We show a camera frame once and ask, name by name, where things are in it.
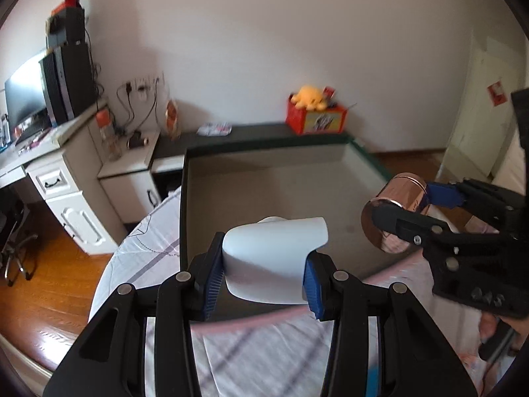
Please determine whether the rose gold metal tin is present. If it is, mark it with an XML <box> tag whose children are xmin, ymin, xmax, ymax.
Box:
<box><xmin>360</xmin><ymin>172</ymin><xmax>430</xmax><ymax>254</ymax></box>

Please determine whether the white plastic curved object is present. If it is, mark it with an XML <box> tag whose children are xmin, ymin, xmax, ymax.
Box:
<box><xmin>223</xmin><ymin>217</ymin><xmax>328</xmax><ymax>305</ymax></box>

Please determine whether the person's right hand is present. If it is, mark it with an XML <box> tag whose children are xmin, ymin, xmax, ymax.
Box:
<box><xmin>479</xmin><ymin>311</ymin><xmax>524</xmax><ymax>356</ymax></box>

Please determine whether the white door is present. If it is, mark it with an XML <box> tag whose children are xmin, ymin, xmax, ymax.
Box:
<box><xmin>437</xmin><ymin>31</ymin><xmax>525</xmax><ymax>182</ymax></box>

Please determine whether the white striped tablecloth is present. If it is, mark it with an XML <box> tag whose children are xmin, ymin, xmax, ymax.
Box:
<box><xmin>90</xmin><ymin>191</ymin><xmax>513</xmax><ymax>396</ymax></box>

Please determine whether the black office chair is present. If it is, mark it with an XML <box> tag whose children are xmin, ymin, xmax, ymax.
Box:
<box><xmin>1</xmin><ymin>188</ymin><xmax>39</xmax><ymax>287</ymax></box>

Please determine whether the red storage crate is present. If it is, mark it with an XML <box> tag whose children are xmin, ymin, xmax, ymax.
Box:
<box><xmin>286</xmin><ymin>101</ymin><xmax>348</xmax><ymax>135</ymax></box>

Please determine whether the yellow octopus plush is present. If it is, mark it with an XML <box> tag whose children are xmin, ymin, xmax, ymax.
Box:
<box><xmin>290</xmin><ymin>85</ymin><xmax>327</xmax><ymax>111</ymax></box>

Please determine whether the white bedside cabinet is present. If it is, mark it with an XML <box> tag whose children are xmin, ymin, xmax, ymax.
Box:
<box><xmin>98</xmin><ymin>131</ymin><xmax>161</xmax><ymax>224</ymax></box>

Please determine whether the white desk with drawers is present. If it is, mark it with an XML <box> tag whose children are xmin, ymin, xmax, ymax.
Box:
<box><xmin>1</xmin><ymin>99</ymin><xmax>126</xmax><ymax>255</ymax></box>

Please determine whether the pink and green box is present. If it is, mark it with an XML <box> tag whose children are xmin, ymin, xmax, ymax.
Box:
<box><xmin>177</xmin><ymin>133</ymin><xmax>427</xmax><ymax>324</ymax></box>

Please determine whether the black low tv cabinet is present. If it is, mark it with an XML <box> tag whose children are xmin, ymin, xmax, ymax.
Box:
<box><xmin>151</xmin><ymin>123</ymin><xmax>352</xmax><ymax>199</ymax></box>

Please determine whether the orange lid water bottle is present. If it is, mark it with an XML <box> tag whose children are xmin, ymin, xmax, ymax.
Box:
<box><xmin>96</xmin><ymin>108</ymin><xmax>120</xmax><ymax>161</ymax></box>

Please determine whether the snack bag on cabinet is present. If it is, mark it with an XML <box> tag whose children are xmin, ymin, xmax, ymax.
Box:
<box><xmin>165</xmin><ymin>100</ymin><xmax>181</xmax><ymax>141</ymax></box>

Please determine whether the black computer monitor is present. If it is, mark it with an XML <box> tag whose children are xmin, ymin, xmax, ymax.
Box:
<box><xmin>5</xmin><ymin>51</ymin><xmax>47</xmax><ymax>132</ymax></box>

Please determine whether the black computer tower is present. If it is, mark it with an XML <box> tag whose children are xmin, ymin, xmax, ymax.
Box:
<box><xmin>39</xmin><ymin>42</ymin><xmax>97</xmax><ymax>126</ymax></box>

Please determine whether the black speaker box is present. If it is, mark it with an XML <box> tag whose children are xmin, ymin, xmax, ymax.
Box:
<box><xmin>46</xmin><ymin>7</ymin><xmax>85</xmax><ymax>48</ymax></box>

